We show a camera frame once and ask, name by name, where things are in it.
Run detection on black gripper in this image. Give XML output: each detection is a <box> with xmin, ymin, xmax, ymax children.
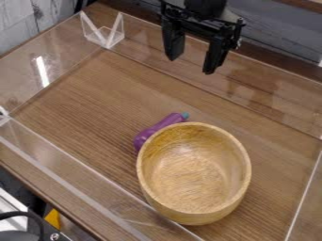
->
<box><xmin>160</xmin><ymin>0</ymin><xmax>246</xmax><ymax>74</ymax></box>

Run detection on clear acrylic corner bracket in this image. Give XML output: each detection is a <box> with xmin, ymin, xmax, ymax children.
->
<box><xmin>79</xmin><ymin>12</ymin><xmax>124</xmax><ymax>49</ymax></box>

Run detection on black cable bottom left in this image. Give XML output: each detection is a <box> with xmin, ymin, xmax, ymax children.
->
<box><xmin>0</xmin><ymin>210</ymin><xmax>45</xmax><ymax>241</ymax></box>

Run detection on black metal base with screw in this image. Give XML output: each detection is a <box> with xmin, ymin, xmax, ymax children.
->
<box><xmin>28</xmin><ymin>218</ymin><xmax>75</xmax><ymax>241</ymax></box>

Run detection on brown wooden bowl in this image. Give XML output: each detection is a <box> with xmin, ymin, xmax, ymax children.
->
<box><xmin>136</xmin><ymin>122</ymin><xmax>251</xmax><ymax>226</ymax></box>

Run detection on clear acrylic tray wall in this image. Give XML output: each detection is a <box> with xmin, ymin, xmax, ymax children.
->
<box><xmin>0</xmin><ymin>106</ymin><xmax>203</xmax><ymax>241</ymax></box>

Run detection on purple toy eggplant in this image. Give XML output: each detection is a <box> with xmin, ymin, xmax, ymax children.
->
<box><xmin>134</xmin><ymin>112</ymin><xmax>190</xmax><ymax>151</ymax></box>

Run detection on yellow tag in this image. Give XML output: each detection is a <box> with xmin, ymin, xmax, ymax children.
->
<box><xmin>44</xmin><ymin>209</ymin><xmax>61</xmax><ymax>230</ymax></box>

